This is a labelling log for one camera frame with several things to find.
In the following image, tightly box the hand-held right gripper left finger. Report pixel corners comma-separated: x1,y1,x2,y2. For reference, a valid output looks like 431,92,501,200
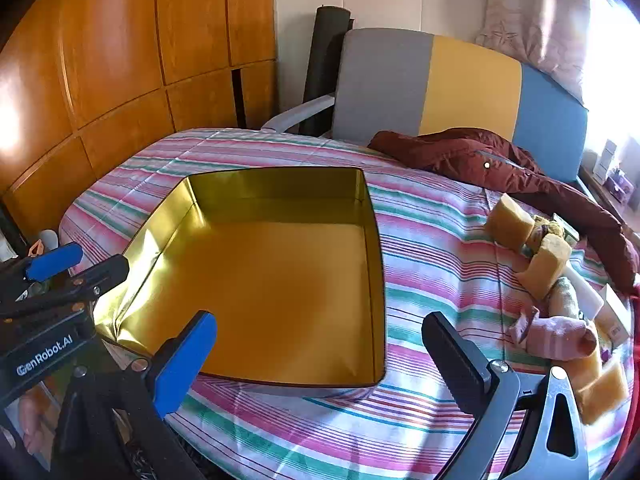
52,310,219,480

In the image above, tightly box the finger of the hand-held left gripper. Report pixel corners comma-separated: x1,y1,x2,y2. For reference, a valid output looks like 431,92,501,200
0,254,131,323
0,242,84,301

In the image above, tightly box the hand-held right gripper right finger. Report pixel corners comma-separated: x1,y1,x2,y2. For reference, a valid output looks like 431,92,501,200
421,311,591,480

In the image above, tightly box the pink sock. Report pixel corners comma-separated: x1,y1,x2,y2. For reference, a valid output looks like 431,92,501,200
525,312,598,361

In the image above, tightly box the beige sock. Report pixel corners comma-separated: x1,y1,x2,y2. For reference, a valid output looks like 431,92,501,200
542,277,581,321

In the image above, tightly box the gold tin box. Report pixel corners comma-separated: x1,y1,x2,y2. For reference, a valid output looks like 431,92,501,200
92,166,387,401

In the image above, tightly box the white foam block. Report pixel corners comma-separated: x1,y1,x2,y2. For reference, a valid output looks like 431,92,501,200
562,262,606,318

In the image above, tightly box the yellow yarn ball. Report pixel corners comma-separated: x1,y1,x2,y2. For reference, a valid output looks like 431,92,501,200
525,214,566,253

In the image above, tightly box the striped bed sheet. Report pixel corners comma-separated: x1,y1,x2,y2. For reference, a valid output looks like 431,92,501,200
59,127,636,480

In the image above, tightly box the maroon jacket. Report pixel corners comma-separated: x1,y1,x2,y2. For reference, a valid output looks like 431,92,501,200
367,128,640,293

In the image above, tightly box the wooden wardrobe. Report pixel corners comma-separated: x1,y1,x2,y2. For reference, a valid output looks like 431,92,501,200
0,0,278,241

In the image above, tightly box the wooden side desk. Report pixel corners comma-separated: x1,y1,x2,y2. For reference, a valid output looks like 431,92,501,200
580,162,640,241

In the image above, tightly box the purple box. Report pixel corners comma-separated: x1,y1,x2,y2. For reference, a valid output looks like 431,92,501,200
607,167,635,203

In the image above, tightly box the white carton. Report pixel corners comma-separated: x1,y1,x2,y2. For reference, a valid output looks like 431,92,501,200
595,140,621,183

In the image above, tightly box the grey chair armrest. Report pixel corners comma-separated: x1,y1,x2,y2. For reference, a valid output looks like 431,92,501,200
261,94,336,135

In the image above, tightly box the grey yellow blue headboard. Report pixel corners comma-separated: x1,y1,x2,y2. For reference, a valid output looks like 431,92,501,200
332,27,590,181

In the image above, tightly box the dark rolled mat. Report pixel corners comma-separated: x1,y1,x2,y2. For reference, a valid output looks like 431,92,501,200
302,5,355,136

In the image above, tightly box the pale patterned curtain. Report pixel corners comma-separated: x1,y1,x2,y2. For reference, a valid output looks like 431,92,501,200
475,0,593,106

